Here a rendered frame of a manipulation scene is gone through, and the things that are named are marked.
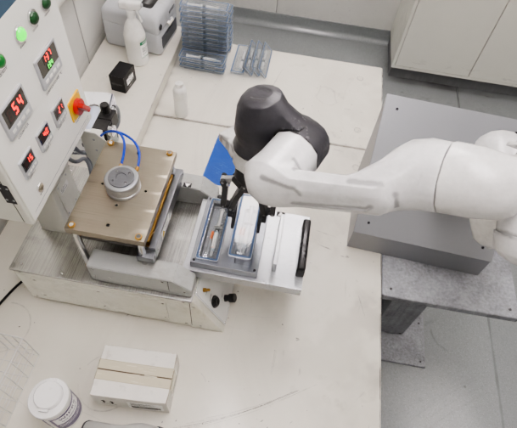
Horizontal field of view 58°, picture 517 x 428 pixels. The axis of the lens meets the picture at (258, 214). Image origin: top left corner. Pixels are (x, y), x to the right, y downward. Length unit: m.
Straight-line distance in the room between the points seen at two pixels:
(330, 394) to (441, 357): 1.07
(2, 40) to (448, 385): 2.02
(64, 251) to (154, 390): 0.41
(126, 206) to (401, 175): 0.64
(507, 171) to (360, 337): 0.79
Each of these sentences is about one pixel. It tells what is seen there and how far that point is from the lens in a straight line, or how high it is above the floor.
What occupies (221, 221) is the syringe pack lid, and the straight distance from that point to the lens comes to 1.18.
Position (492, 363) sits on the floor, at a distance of 2.40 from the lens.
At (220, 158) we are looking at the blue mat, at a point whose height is 0.75.
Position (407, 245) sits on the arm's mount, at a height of 0.82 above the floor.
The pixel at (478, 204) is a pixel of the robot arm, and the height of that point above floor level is 1.49.
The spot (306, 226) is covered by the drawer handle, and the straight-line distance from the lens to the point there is 1.19.
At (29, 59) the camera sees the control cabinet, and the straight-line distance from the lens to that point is 0.98.
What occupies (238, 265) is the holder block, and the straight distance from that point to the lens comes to 1.13.
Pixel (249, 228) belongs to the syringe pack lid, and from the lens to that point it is 1.13.
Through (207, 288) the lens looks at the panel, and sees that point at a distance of 1.23.
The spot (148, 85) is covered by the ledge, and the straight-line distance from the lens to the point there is 1.87.
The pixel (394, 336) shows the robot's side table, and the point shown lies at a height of 0.01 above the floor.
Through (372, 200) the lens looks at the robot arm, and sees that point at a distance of 0.71.
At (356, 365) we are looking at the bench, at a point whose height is 0.75.
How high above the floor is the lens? 1.99
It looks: 55 degrees down
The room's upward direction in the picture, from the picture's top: 7 degrees clockwise
